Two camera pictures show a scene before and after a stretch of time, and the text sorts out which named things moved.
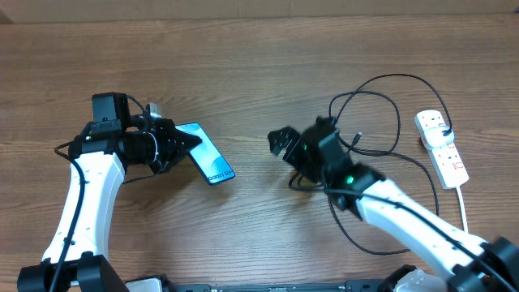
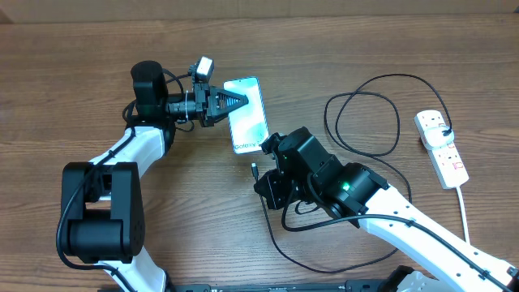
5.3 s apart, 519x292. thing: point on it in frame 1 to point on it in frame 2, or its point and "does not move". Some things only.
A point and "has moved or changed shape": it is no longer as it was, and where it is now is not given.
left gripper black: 175,148 to 213,113
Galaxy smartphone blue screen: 208,156 to 249,125
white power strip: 447,160 does not move
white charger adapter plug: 439,136 does not move
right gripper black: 292,157 to 272,187
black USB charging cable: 391,149 has moved or changed shape
